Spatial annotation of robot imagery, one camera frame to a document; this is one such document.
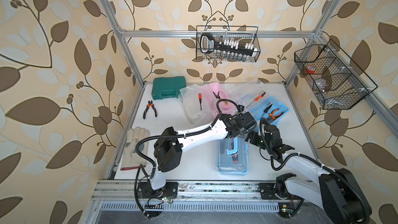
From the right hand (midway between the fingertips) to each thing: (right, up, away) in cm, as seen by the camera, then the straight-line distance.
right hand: (246, 135), depth 89 cm
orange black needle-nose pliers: (+19, +10, +12) cm, 25 cm away
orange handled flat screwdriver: (+10, +21, +11) cm, 26 cm away
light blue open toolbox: (+8, +21, +10) cm, 25 cm away
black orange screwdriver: (-10, -7, -16) cm, 20 cm away
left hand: (-8, +7, -8) cm, 13 cm away
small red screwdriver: (-27, +20, +7) cm, 35 cm away
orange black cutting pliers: (-63, +17, +19) cm, 68 cm away
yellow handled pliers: (-15, +23, +23) cm, 36 cm away
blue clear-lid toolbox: (-11, -7, -15) cm, 20 cm away
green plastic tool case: (-51, +29, +23) cm, 63 cm away
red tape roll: (+31, +37, -8) cm, 49 cm away
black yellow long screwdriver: (+18, +15, +13) cm, 27 cm away
